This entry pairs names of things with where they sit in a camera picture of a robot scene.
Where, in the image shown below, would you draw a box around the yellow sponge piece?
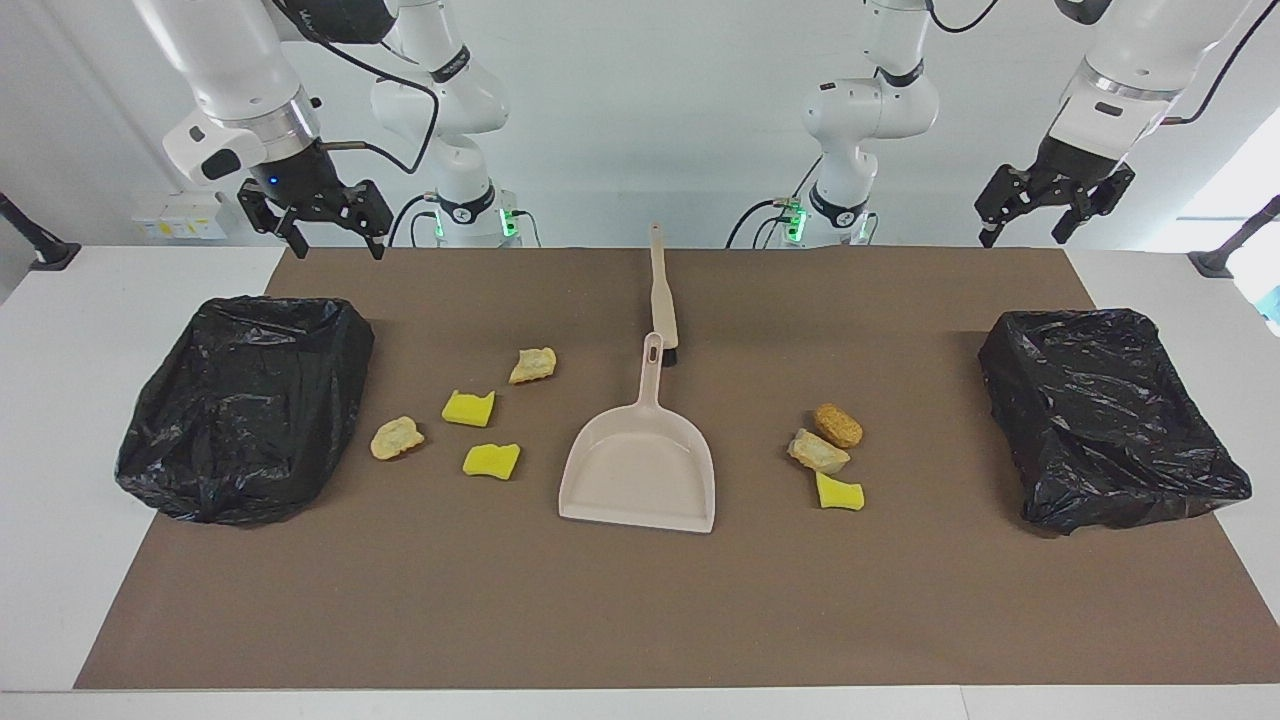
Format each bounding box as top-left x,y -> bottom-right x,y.
441,389 -> 497,429
462,442 -> 522,482

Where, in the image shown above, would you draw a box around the beige scrap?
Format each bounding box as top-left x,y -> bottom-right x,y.
370,416 -> 426,462
508,346 -> 558,386

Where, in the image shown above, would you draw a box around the brown bread roll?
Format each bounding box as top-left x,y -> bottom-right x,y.
813,403 -> 864,449

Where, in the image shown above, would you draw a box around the beige brush black bristles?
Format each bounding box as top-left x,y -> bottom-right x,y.
649,223 -> 682,366

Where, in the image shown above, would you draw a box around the yellow sponge green backing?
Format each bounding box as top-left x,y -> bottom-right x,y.
815,471 -> 866,512

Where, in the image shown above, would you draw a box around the beige plastic dustpan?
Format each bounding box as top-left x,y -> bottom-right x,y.
558,332 -> 717,535

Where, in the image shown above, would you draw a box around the black bag lined bin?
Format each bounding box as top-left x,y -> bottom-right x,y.
114,294 -> 377,527
977,307 -> 1253,537

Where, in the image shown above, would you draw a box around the black clamp stand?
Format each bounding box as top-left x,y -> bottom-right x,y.
1188,195 -> 1280,279
0,192 -> 81,271

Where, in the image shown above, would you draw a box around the brown table mat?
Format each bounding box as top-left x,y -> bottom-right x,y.
73,246 -> 1280,691

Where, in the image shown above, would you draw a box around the black right base cable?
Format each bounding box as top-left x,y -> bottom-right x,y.
388,195 -> 441,248

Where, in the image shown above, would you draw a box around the black base cable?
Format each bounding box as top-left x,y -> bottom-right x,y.
725,198 -> 801,249
388,195 -> 441,248

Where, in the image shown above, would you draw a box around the white wall socket box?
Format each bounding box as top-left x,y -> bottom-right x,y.
132,192 -> 229,241

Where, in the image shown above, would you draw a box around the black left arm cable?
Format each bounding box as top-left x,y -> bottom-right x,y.
925,0 -> 1280,126

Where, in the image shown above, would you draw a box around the black left base cable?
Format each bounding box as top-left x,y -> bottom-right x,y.
725,198 -> 801,249

